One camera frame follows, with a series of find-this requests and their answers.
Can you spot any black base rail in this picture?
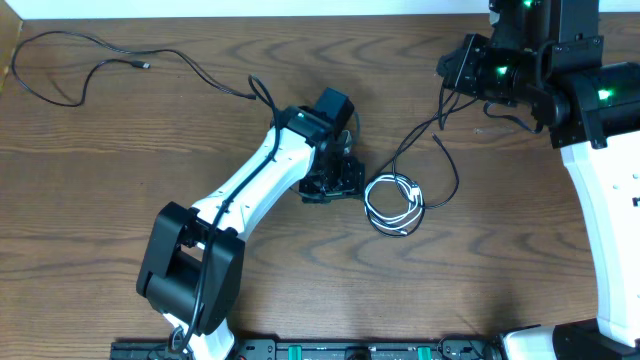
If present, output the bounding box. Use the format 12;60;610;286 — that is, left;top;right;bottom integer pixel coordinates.
109;334;501;360

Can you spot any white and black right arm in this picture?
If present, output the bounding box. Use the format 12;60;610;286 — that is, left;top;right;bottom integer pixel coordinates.
437;0;639;359

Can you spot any white cable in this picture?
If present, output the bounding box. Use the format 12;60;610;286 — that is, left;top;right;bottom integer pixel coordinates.
364;173;425;235

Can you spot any black left camera cable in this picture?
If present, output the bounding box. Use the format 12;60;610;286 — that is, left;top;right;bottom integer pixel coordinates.
172;74;281;354

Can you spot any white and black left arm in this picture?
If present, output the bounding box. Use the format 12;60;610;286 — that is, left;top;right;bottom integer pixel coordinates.
136;88;364;359

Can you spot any brown cardboard panel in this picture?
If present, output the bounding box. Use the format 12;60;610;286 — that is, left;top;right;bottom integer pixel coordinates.
0;0;23;88

